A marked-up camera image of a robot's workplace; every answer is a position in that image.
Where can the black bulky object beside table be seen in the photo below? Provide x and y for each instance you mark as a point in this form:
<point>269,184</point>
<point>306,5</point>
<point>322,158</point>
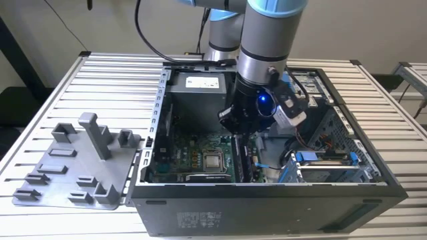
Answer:
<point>17,107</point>

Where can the silver CPU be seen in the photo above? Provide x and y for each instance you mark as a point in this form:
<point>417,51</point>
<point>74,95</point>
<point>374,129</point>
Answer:
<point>214,163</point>

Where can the blue disk carrier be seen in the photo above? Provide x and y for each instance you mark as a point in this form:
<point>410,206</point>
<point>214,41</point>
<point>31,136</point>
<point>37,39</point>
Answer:
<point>309,156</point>

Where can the grey plastic parts rack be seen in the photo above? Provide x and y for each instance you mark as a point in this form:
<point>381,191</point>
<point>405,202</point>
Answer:
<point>83,165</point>

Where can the black box behind table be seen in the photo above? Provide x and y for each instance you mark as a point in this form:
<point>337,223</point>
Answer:
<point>388,82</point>

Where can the aluminium side table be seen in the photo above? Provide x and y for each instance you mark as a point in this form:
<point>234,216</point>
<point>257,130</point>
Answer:
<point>414,75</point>

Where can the short black antenna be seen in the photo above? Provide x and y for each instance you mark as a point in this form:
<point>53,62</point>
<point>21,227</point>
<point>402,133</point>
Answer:
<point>90,5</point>

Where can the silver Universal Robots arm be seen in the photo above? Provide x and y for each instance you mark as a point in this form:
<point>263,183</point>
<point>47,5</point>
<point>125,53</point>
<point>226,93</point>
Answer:
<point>267,37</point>

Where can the black open PC case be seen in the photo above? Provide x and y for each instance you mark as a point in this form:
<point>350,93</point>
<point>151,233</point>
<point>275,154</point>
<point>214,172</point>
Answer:
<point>234,212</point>

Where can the CPU socket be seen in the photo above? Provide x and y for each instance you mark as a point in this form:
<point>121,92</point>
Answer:
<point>214,152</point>

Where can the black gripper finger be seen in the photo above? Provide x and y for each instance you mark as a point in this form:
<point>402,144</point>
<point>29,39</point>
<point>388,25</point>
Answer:
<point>245,143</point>

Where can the black graphics card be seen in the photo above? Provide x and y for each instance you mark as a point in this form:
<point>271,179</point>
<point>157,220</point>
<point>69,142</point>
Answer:
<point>207,178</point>

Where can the grey power supply unit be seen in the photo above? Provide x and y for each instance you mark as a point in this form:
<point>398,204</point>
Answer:
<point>197,105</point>

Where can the black slanted frame bar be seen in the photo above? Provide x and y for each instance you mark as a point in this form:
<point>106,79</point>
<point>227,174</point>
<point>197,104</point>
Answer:
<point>21,52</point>

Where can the green motherboard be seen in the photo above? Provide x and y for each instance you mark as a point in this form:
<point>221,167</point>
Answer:
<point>187,150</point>

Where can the black table corner cap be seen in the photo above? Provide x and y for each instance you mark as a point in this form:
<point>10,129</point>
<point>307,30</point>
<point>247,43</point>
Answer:
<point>357,62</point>
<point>85,53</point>

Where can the grey metal drive cage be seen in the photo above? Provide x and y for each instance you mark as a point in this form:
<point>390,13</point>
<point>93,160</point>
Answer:
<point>314,82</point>

